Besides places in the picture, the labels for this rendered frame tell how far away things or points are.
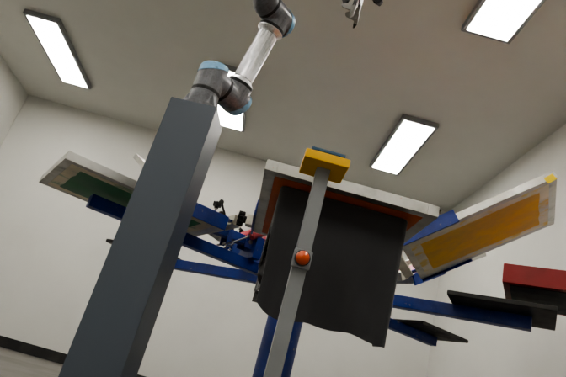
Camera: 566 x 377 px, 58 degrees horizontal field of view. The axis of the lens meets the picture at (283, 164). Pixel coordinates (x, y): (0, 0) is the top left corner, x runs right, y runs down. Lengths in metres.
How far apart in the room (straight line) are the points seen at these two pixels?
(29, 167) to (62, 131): 0.61
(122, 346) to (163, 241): 0.34
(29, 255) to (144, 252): 5.12
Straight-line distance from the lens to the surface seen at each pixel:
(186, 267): 3.41
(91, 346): 1.75
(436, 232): 2.64
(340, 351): 6.41
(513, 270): 2.58
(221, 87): 2.06
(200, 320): 6.31
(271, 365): 1.35
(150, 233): 1.77
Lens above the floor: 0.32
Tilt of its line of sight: 23 degrees up
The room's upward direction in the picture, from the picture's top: 16 degrees clockwise
